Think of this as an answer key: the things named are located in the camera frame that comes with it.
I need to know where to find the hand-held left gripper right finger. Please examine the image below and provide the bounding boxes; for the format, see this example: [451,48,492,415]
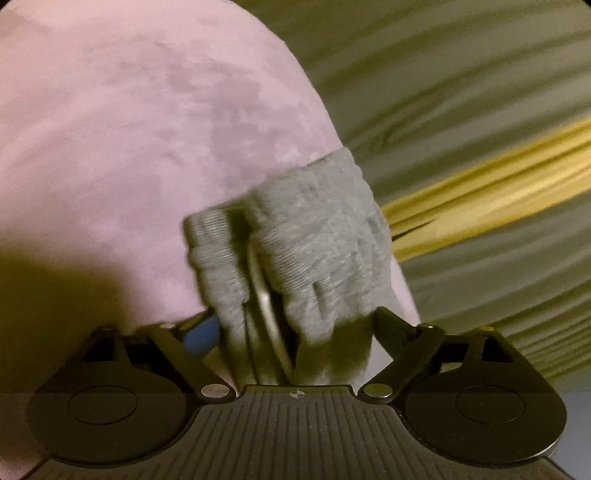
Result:
[357,306,509,403]

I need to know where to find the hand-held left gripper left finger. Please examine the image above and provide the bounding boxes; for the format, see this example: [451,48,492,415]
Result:
[82,311,236,403]

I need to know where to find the grey pants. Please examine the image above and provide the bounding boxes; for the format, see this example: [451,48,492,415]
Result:
[183,147,394,385]

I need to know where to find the yellow curtain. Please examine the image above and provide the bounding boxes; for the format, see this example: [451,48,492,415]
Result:
[381,121,591,262]

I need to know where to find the pink fleece blanket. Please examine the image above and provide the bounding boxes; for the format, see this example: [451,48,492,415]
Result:
[0,0,423,393]

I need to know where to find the grey-green curtain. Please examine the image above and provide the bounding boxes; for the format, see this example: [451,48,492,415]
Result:
[265,0,591,385]

